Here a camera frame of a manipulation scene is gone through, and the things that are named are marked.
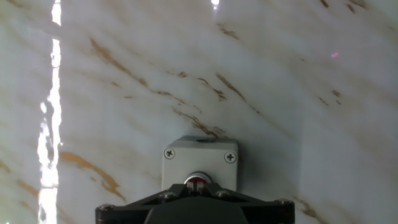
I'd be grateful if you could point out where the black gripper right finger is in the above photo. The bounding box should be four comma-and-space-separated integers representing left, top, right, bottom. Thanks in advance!
195, 182, 295, 224

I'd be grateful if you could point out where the grey box with red button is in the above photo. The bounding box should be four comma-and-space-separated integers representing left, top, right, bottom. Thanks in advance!
160, 136, 239, 192

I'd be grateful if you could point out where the marble pattern sheet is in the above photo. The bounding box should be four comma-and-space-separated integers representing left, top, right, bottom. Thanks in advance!
0, 0, 60, 224
51, 0, 398, 224

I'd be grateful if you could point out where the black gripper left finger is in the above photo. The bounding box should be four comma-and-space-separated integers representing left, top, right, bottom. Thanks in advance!
95, 182, 197, 224

